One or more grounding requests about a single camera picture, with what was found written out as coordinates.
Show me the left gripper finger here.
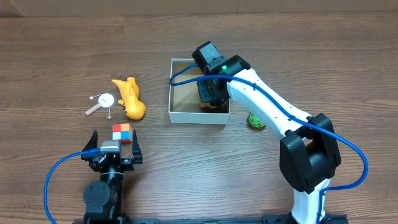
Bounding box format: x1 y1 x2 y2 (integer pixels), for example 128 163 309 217
132 129 143 164
81 130 98 161

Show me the colourful puzzle cube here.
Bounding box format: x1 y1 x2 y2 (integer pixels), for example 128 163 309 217
112 123 132 144

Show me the yellow rubber whale toy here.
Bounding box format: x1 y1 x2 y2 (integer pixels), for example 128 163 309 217
111 77 146 120

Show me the white wooden rattle drum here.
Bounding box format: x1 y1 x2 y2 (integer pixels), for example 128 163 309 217
85 93 114 120

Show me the green number ball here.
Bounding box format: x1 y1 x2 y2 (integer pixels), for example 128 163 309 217
248 112 266 129

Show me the brown plush capybara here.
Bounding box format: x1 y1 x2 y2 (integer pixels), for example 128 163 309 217
200 105 229 113

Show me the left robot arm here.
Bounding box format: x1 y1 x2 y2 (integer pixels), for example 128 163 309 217
81 131 143 223

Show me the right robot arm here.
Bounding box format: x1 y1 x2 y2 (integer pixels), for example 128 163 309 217
192 42 341 223

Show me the white cardboard box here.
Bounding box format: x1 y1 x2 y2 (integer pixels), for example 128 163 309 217
168 58 230 125

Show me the left blue cable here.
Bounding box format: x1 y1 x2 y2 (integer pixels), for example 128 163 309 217
42 148 102 224

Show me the blue cable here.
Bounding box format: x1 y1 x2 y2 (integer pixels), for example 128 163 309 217
42 148 102 224
169 63 369 224

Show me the right blue cable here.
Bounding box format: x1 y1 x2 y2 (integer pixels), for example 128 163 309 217
169 63 369 224

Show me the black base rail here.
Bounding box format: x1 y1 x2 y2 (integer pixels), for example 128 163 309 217
72 213 349 224

